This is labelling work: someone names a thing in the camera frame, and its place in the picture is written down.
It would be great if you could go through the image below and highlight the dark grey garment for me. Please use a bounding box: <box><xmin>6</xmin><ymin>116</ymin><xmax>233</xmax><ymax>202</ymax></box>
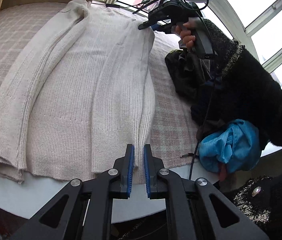
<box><xmin>165</xmin><ymin>49</ymin><xmax>222</xmax><ymax>100</ymax></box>

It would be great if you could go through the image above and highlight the cream knit sweater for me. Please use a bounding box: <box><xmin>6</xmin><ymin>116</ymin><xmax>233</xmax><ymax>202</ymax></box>
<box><xmin>0</xmin><ymin>0</ymin><xmax>156</xmax><ymax>185</ymax></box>

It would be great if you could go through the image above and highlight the person's right forearm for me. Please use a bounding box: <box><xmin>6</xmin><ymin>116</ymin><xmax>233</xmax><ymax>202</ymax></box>
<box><xmin>201</xmin><ymin>19</ymin><xmax>282</xmax><ymax>155</ymax></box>

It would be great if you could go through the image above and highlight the white mattress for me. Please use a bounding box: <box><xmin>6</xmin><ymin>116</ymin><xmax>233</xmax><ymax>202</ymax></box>
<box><xmin>0</xmin><ymin>145</ymin><xmax>221</xmax><ymax>224</ymax></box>

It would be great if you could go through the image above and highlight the person's right hand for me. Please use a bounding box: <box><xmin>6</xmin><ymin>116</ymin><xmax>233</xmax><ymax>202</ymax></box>
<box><xmin>175</xmin><ymin>21</ymin><xmax>199</xmax><ymax>53</ymax></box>

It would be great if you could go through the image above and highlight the white window frame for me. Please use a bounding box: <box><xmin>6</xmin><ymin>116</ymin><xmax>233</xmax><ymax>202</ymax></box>
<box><xmin>91</xmin><ymin>0</ymin><xmax>282</xmax><ymax>93</ymax></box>

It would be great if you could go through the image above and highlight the person's black tweed jacket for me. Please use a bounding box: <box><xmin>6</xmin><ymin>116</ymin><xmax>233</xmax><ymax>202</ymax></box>
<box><xmin>221</xmin><ymin>165</ymin><xmax>282</xmax><ymax>240</ymax></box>

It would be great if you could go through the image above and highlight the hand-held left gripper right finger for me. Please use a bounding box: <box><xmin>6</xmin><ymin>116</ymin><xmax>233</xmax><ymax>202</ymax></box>
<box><xmin>143</xmin><ymin>144</ymin><xmax>270</xmax><ymax>240</ymax></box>

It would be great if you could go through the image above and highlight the blue cloth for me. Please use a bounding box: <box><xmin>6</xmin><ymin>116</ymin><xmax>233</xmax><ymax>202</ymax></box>
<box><xmin>200</xmin><ymin>119</ymin><xmax>261</xmax><ymax>173</ymax></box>

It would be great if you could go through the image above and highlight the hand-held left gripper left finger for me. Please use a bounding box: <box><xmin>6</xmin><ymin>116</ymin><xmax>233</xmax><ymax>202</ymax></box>
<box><xmin>10</xmin><ymin>144</ymin><xmax>135</xmax><ymax>240</ymax></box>

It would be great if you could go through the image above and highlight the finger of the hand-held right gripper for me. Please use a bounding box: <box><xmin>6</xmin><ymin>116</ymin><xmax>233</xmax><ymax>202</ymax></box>
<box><xmin>152</xmin><ymin>27</ymin><xmax>176</xmax><ymax>35</ymax></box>
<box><xmin>138</xmin><ymin>19</ymin><xmax>173</xmax><ymax>31</ymax></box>

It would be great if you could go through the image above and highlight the black tripod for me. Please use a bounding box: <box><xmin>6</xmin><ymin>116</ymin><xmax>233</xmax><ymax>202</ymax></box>
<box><xmin>132</xmin><ymin>0</ymin><xmax>171</xmax><ymax>14</ymax></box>

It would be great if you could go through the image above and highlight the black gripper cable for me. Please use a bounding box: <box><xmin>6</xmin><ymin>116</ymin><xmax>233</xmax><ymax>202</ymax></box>
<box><xmin>180</xmin><ymin>52</ymin><xmax>219</xmax><ymax>180</ymax></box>

